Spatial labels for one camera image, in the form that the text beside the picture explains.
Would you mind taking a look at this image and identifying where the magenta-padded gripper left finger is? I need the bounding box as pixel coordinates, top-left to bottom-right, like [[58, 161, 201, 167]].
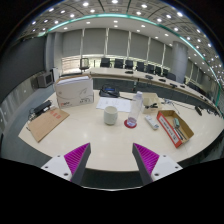
[[41, 142, 92, 185]]

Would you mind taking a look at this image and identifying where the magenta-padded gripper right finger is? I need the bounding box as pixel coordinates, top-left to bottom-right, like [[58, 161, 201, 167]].
[[131, 142, 183, 186]]

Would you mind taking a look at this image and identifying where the white remote control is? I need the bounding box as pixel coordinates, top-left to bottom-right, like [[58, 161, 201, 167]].
[[144, 114, 160, 131]]

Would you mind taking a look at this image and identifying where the open red-sided cardboard box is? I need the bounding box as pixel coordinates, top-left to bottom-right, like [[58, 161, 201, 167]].
[[156, 109, 195, 149]]

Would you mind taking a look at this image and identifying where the flat round red coaster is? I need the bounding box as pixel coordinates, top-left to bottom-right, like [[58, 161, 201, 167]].
[[123, 119, 138, 130]]

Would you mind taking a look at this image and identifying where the brown paper envelope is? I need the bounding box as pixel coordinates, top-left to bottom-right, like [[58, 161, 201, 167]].
[[27, 107, 71, 143]]

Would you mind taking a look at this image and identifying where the white ceramic cup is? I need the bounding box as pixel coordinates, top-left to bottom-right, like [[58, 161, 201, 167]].
[[103, 105, 119, 126]]

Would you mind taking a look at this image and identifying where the small open beige cardboard box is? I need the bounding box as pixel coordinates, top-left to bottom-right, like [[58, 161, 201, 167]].
[[141, 92, 163, 115]]

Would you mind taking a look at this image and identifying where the black power strip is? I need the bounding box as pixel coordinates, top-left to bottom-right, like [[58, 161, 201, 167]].
[[32, 99, 53, 116]]

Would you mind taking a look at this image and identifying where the white paper sheet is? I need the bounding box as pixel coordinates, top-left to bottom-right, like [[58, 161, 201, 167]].
[[95, 96, 133, 113]]

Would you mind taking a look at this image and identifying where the white cardboard paper box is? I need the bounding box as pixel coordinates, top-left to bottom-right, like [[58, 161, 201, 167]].
[[54, 74, 95, 109]]

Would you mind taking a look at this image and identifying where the black desk telephone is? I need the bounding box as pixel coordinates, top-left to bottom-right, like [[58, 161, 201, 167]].
[[99, 84, 121, 98]]

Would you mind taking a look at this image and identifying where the long curved conference desk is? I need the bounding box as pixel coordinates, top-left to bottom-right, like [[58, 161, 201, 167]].
[[84, 67, 223, 114]]

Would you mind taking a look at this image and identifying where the grey box television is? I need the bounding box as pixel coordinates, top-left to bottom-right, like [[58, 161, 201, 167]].
[[36, 71, 54, 89]]

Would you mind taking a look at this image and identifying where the black monitor on stand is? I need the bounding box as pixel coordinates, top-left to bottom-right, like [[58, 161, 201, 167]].
[[79, 57, 90, 72]]

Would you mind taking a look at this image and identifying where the row of black office chairs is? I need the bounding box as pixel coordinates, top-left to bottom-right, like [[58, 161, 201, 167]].
[[99, 57, 178, 82]]

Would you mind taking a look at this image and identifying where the group of ceiling lights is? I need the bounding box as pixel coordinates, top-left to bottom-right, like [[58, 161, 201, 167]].
[[29, 0, 224, 78]]

